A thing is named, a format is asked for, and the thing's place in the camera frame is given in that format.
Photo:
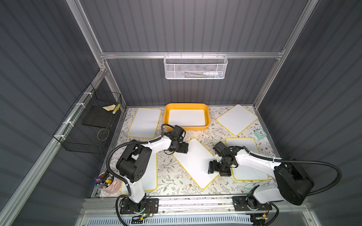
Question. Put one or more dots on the black wire basket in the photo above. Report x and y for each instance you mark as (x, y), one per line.
(90, 126)

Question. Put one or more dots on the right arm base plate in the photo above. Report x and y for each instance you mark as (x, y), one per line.
(243, 203)

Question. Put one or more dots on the pink pen cup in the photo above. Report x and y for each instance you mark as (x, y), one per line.
(108, 183)

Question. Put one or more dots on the black pad in basket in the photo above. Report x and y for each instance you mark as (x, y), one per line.
(98, 117)

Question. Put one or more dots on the yellow sticky note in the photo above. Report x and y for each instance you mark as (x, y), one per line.
(110, 108)

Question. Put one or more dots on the floral table mat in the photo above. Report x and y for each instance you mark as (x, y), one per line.
(172, 179)

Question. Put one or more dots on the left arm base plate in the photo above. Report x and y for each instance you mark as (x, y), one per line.
(146, 206)

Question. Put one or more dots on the small teal clock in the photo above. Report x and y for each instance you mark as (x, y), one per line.
(260, 134)

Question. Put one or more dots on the white wire mesh basket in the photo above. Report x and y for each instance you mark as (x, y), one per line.
(191, 66)

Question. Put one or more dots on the whiteboard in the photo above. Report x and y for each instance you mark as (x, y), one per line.
(237, 119)
(196, 163)
(150, 178)
(248, 170)
(188, 118)
(145, 123)

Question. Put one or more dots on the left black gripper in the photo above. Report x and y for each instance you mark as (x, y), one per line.
(180, 147)

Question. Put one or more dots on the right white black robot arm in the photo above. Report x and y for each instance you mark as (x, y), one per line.
(291, 182)

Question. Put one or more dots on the white marker in basket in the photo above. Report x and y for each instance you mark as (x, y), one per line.
(216, 74)

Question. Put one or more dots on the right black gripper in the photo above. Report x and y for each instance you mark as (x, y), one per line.
(219, 166)

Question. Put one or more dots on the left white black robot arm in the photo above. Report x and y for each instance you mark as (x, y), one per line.
(135, 158)

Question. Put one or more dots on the aluminium rail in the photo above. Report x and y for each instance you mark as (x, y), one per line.
(167, 205)

